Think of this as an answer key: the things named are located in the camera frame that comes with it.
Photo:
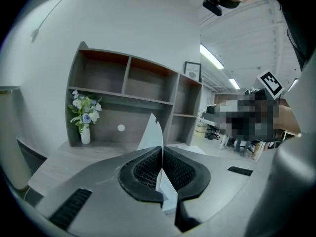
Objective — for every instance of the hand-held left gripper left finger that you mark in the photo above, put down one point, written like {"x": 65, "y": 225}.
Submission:
{"x": 106, "y": 201}

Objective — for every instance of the black framed picture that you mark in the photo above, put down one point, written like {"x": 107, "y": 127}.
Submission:
{"x": 192, "y": 71}

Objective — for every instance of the blue and white flower bouquet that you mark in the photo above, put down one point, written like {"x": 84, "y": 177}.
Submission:
{"x": 85, "y": 110}

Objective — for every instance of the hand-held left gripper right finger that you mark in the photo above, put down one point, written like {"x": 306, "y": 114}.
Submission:
{"x": 217, "y": 186}

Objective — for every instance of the black head-mounted camera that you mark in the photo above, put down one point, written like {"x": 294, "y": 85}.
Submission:
{"x": 212, "y": 6}

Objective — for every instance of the black office chair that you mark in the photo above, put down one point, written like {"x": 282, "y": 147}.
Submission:
{"x": 212, "y": 133}

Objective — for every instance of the long ceiling light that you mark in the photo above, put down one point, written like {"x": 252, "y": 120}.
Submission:
{"x": 234, "y": 83}
{"x": 211, "y": 56}

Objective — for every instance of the grey wooden shelf unit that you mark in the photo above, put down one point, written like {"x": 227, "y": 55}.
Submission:
{"x": 148, "y": 100}

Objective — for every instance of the white sheet of paper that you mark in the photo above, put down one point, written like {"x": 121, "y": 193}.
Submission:
{"x": 153, "y": 134}

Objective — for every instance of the white ceramic vase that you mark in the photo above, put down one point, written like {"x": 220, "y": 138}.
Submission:
{"x": 85, "y": 136}

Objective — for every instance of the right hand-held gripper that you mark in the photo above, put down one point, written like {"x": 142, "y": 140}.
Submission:
{"x": 293, "y": 181}

